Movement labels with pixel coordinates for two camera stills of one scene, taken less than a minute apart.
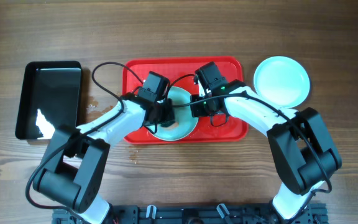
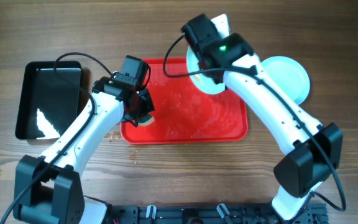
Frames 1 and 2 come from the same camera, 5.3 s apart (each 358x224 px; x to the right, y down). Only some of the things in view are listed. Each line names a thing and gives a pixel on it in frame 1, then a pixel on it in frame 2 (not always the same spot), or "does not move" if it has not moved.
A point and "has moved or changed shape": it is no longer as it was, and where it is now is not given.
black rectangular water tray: x=48 y=94 does not move
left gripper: x=167 y=113 -> x=138 y=109
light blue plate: x=188 y=123 -> x=204 y=83
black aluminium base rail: x=196 y=214 does not move
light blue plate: x=283 y=81 does not move
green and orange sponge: x=171 y=124 has moved or changed shape
